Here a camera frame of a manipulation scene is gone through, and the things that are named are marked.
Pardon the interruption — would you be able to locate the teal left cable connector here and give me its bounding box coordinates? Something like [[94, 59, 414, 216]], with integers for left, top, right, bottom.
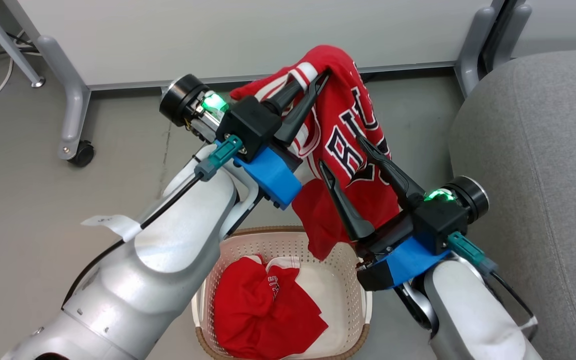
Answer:
[[194, 135, 244, 182]]

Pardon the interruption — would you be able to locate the red jersey with lettering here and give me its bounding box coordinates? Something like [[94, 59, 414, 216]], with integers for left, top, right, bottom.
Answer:
[[229, 45, 403, 262]]

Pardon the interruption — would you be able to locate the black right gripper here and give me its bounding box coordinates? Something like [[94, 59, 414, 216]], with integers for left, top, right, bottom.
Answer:
[[318, 135, 469, 261]]

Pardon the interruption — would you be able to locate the narrow white partition panel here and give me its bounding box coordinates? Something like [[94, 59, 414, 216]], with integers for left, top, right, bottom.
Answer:
[[510, 0, 576, 58]]

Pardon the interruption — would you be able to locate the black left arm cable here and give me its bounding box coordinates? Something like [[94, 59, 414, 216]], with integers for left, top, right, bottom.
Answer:
[[62, 172, 204, 307]]

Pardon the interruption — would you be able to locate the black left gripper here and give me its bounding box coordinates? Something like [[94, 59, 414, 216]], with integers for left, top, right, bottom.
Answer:
[[216, 70, 331, 168]]

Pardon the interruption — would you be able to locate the teal right cable connector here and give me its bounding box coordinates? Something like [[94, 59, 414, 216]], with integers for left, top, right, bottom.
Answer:
[[447, 231, 499, 275]]

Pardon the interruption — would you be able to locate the plain red garment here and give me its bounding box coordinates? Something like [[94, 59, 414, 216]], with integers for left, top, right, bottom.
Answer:
[[213, 255, 330, 360]]

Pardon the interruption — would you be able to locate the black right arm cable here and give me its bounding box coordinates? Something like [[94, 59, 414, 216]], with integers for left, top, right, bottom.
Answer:
[[488, 270, 540, 328]]

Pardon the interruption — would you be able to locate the white paper cable tag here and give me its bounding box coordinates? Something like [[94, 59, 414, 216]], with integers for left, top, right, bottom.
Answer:
[[81, 214, 142, 243]]

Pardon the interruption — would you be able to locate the grey metal table leg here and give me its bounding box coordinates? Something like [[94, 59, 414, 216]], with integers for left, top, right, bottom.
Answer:
[[0, 0, 46, 89]]

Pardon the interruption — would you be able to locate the large white partition panel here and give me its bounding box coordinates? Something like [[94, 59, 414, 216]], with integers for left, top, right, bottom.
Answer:
[[15, 0, 494, 92]]

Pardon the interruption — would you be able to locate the teal cable connector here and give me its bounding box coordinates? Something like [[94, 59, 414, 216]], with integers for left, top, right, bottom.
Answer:
[[447, 231, 499, 275], [194, 135, 244, 182]]

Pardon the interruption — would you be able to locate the grey fabric sofa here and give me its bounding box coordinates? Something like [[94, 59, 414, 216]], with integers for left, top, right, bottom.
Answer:
[[448, 49, 576, 360]]

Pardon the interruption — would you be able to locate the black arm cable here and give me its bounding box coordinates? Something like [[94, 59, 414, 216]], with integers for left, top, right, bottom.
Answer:
[[488, 270, 540, 328], [62, 172, 204, 307]]

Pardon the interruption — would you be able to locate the cream perforated laundry basket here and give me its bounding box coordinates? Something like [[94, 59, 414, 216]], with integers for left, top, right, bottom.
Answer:
[[191, 226, 373, 360]]

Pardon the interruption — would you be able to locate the grey partition foot with caster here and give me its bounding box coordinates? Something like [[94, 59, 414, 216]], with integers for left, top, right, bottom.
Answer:
[[35, 35, 96, 168]]

